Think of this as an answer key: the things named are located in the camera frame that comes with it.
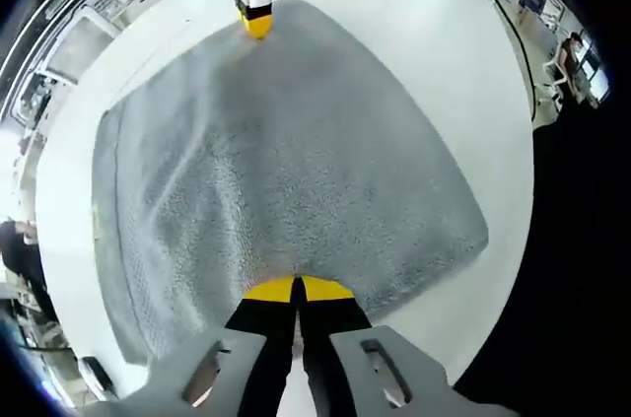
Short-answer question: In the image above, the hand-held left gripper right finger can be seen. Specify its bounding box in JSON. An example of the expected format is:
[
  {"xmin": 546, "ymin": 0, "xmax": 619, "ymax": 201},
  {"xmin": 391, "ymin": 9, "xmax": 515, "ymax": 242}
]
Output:
[{"xmin": 295, "ymin": 274, "xmax": 504, "ymax": 417}]

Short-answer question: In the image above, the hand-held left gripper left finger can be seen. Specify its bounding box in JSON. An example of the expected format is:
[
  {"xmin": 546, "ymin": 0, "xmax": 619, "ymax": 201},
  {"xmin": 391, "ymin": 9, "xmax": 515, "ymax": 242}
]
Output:
[{"xmin": 78, "ymin": 276, "xmax": 300, "ymax": 417}]

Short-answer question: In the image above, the grey towel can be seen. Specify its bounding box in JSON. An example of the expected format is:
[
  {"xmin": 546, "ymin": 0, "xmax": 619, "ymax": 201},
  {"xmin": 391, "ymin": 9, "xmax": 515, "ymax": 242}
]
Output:
[{"xmin": 91, "ymin": 0, "xmax": 490, "ymax": 367}]

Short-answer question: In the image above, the person's dark clothing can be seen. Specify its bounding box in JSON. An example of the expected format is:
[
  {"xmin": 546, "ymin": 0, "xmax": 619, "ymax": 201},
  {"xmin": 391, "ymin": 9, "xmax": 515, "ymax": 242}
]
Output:
[{"xmin": 453, "ymin": 105, "xmax": 631, "ymax": 417}]

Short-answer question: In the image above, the white office chair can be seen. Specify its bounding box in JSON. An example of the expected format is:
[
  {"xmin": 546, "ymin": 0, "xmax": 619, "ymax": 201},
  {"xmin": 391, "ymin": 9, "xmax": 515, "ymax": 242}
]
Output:
[{"xmin": 533, "ymin": 49, "xmax": 569, "ymax": 116}]

